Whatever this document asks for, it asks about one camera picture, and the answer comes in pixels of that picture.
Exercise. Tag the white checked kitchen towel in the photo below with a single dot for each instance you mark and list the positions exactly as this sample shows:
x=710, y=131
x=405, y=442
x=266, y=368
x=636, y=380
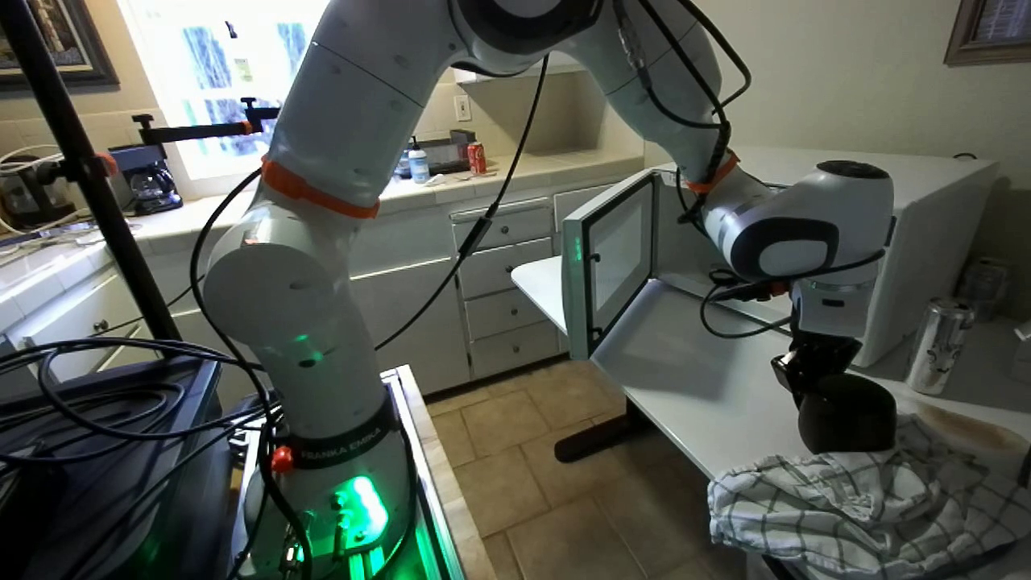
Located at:
x=859, y=504

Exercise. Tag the black camera stand pole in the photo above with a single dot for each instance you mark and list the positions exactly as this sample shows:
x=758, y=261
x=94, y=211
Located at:
x=81, y=163

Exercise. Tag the clear glass jar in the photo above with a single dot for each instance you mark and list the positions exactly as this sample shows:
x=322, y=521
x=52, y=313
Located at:
x=938, y=348

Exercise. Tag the black mug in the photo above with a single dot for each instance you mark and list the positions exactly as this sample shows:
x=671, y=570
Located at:
x=856, y=420

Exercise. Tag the white kitchen cabinet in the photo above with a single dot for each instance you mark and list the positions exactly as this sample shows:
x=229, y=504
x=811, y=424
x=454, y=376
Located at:
x=406, y=245

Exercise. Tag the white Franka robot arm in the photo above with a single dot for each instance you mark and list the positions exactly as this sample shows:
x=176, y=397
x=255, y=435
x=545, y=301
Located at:
x=355, y=99

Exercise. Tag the white microwave body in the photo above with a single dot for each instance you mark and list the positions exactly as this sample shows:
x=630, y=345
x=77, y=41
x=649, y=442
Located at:
x=937, y=213

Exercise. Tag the blue bottle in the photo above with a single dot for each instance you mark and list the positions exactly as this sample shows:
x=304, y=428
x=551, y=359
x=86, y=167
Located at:
x=418, y=167

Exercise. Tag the dark framed wall picture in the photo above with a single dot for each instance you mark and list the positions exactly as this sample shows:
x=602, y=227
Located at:
x=61, y=38

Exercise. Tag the red can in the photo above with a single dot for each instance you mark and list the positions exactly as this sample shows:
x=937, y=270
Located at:
x=478, y=158

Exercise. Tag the black control box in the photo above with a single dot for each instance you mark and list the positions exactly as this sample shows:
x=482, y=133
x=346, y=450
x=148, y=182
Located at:
x=108, y=485

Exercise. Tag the robot stand cart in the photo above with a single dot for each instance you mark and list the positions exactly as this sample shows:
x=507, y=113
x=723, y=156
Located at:
x=430, y=463

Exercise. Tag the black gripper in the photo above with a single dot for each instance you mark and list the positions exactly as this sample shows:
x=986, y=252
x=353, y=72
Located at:
x=826, y=352

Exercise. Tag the bright kitchen window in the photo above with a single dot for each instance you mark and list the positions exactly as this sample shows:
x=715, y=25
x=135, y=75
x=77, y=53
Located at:
x=214, y=66

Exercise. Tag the white cabinet drawer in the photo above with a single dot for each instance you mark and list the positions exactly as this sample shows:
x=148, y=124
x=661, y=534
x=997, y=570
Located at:
x=520, y=352
x=504, y=225
x=511, y=270
x=518, y=313

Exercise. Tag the dark blue coffee maker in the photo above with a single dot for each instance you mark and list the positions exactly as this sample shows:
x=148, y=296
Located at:
x=148, y=182

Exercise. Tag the white table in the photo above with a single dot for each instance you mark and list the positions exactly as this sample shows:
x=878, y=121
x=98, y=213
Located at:
x=696, y=397

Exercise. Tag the dark countertop appliance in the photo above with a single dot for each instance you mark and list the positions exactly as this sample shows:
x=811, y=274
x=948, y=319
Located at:
x=26, y=195

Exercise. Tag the dark framed building picture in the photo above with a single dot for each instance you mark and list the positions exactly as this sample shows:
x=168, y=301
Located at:
x=994, y=20

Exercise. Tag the black table foot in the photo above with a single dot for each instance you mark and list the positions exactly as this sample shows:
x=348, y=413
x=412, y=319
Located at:
x=602, y=440

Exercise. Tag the white microwave door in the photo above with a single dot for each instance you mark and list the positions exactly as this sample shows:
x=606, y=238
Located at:
x=616, y=252

